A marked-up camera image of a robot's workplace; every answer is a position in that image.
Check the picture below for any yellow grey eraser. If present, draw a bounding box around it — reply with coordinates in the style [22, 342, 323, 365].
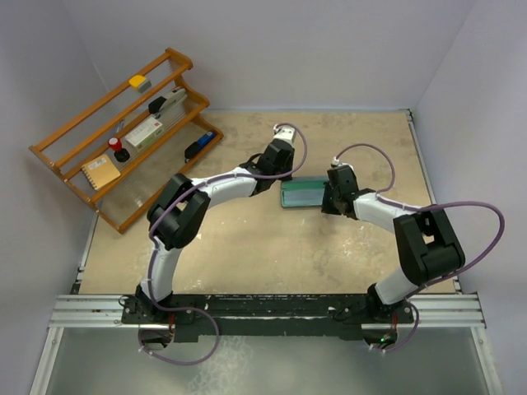
[128, 75, 152, 93]

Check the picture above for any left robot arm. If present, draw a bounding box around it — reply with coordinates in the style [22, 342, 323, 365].
[136, 137, 295, 323]

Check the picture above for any brown spiral notebook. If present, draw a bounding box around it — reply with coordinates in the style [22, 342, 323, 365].
[82, 154, 121, 191]

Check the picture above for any wooden shelf rack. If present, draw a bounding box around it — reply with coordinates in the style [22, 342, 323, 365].
[30, 48, 223, 234]

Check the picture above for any grey glasses case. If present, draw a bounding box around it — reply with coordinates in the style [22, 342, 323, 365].
[280, 176, 328, 209]

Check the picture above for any white green box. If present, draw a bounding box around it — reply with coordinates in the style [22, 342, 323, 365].
[124, 116, 165, 151]

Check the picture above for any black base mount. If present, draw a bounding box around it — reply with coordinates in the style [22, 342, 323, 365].
[119, 290, 414, 344]

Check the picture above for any blue cleaning cloth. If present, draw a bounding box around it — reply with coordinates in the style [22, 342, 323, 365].
[282, 189, 324, 207]

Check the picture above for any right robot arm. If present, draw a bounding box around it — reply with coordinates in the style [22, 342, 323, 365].
[321, 163, 465, 322]

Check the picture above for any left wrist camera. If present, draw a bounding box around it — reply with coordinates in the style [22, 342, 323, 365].
[273, 125, 296, 146]

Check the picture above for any metal binder clip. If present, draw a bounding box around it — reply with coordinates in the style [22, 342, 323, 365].
[115, 119, 124, 133]

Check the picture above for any black white stapler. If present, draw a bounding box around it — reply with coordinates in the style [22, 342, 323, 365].
[148, 86, 186, 114]

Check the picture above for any red black stamp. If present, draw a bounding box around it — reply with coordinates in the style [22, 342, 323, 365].
[108, 137, 130, 163]

